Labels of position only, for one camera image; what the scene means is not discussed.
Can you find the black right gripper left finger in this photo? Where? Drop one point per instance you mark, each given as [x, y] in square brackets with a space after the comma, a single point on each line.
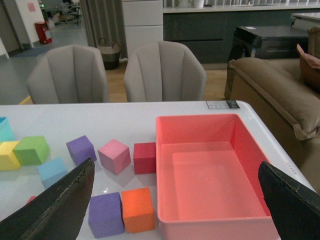
[58, 212]

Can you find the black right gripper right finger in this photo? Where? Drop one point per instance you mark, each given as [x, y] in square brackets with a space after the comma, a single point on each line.
[294, 208]

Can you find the light blue foam block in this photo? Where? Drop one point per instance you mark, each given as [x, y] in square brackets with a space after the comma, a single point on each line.
[52, 171]

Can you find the red foam block front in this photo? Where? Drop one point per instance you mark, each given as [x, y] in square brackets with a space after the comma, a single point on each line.
[31, 199]

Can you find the red foam block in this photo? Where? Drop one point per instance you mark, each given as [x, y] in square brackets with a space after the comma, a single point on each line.
[144, 158]
[31, 199]

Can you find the purple foam block front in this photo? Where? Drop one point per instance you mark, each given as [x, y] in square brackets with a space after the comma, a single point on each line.
[105, 217]

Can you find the purple foam block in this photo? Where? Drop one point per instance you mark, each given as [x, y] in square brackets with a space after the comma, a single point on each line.
[81, 149]
[105, 217]

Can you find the green foam block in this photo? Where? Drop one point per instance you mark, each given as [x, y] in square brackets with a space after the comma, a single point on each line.
[32, 150]

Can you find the purple foam block back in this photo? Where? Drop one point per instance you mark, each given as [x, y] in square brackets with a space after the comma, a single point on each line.
[81, 149]

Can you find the yellow foam block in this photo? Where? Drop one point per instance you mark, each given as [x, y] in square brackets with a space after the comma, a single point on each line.
[8, 159]

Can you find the orange foam block right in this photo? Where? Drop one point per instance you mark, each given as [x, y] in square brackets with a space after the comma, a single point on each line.
[137, 210]

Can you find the pink foam block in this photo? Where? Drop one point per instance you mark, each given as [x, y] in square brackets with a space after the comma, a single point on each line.
[114, 156]

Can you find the pink plastic bin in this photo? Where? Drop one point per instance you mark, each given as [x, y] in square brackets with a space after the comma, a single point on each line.
[207, 180]

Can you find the teal plastic bin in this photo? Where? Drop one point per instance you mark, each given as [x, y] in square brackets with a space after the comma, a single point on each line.
[6, 133]

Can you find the red foam block back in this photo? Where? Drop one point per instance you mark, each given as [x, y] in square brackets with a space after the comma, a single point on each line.
[144, 158]

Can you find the brown sofa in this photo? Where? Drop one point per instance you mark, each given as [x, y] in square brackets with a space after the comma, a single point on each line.
[289, 108]

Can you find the table label sticker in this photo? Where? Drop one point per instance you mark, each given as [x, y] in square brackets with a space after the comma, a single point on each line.
[222, 104]

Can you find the beige chair left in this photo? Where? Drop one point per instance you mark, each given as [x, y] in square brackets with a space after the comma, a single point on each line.
[71, 74]

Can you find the beige chair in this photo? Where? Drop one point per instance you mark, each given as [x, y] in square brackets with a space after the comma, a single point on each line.
[164, 71]
[71, 74]

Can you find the brown cushion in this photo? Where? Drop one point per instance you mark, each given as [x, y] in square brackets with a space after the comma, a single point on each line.
[310, 62]

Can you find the black appliance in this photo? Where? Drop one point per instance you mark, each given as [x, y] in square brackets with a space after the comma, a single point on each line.
[267, 42]

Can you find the woven basket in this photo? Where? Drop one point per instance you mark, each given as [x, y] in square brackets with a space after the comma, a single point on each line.
[110, 52]

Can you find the beige chair right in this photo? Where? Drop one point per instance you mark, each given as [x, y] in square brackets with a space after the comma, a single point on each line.
[164, 71]

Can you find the red floor box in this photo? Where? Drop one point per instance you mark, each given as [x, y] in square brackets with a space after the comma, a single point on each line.
[43, 32]

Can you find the dark counter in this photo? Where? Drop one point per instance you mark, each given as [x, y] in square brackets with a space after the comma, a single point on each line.
[208, 32]

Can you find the white cabinet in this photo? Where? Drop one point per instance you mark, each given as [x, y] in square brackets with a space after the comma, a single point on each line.
[143, 22]

